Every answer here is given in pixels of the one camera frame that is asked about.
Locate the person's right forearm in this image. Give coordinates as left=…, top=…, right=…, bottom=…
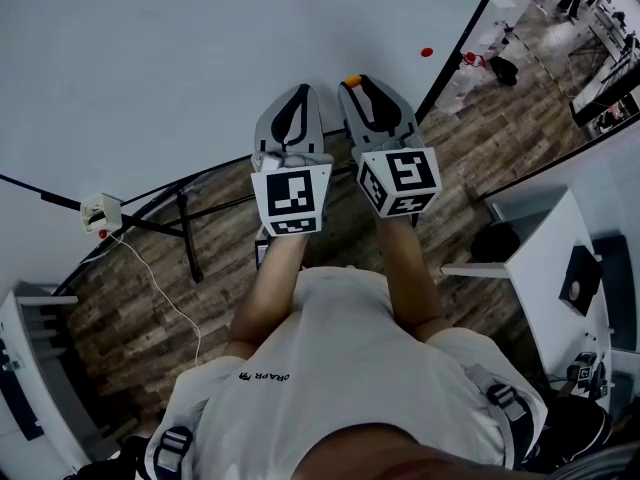
left=374, top=215, right=449, bottom=342

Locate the black round bin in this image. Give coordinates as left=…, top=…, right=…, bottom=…
left=469, top=222, right=521, bottom=262

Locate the black desk mat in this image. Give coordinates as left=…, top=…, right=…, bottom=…
left=592, top=235, right=631, bottom=354

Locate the clear red-capped water bottle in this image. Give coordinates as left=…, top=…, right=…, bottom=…
left=434, top=52, right=481, bottom=114

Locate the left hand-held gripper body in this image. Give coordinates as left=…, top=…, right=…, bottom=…
left=250, top=151, right=335, bottom=238

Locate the white desk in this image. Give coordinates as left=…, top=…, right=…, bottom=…
left=440, top=187, right=616, bottom=404

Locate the dark blue panel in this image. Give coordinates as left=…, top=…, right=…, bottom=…
left=0, top=337, right=44, bottom=442

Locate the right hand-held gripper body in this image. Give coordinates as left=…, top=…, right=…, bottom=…
left=351, top=135, right=441, bottom=218

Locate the grey harness strap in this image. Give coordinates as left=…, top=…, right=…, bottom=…
left=152, top=425, right=194, bottom=474
left=464, top=362, right=531, bottom=469

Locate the black frame table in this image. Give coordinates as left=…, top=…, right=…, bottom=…
left=569, top=32, right=640, bottom=129

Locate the person's white t-shirt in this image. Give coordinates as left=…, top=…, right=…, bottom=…
left=144, top=266, right=549, bottom=480

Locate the thin white cable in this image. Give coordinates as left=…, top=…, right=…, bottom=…
left=74, top=231, right=202, bottom=368

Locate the person's left forearm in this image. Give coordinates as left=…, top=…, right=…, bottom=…
left=228, top=235, right=309, bottom=357

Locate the black whiteboard stand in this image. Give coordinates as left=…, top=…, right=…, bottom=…
left=119, top=117, right=426, bottom=284

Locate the black chair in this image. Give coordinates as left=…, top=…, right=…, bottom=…
left=64, top=435, right=151, bottom=480

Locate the white switch box red button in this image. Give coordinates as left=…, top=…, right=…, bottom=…
left=79, top=192, right=123, bottom=242

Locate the black box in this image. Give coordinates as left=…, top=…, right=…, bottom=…
left=558, top=245, right=605, bottom=318

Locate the white shelf unit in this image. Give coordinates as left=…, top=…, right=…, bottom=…
left=0, top=282, right=81, bottom=469

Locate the black bag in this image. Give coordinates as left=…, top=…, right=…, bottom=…
left=488, top=56, right=519, bottom=87

